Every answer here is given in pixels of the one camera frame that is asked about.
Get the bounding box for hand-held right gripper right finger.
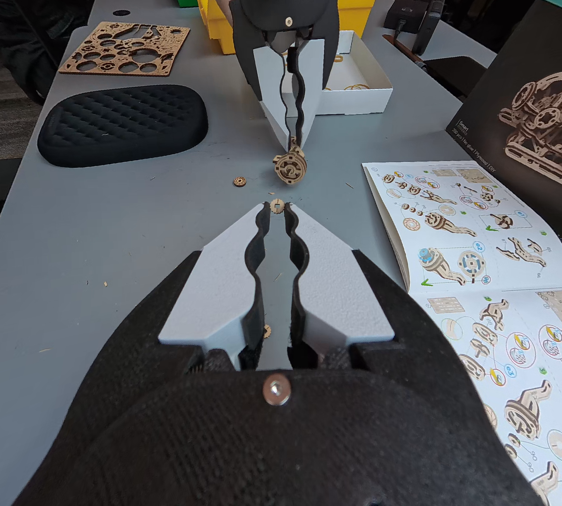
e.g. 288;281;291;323
284;202;396;370

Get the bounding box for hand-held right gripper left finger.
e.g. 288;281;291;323
157;202;271;371

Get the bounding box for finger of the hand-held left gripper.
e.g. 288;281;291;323
252;42;292;151
287;37;325;150

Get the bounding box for wooden model assembly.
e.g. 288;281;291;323
273;137;306;185

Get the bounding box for plywood parts sheet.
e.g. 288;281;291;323
58;21;191;77

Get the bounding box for dark model kit box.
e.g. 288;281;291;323
446;0;562;237

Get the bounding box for tan rubber bands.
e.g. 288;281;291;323
334;54;374;92

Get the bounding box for white cardboard box tray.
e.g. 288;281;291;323
281;30;393;116

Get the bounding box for illustrated instruction booklet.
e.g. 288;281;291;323
362;161;562;506

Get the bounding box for black power adapter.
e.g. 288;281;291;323
383;0;433;30

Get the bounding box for black handheld device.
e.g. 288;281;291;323
412;0;448;56

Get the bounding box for black wrist rest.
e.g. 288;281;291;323
37;85;209;168

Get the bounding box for brown handled tool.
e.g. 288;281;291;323
382;34;429;72

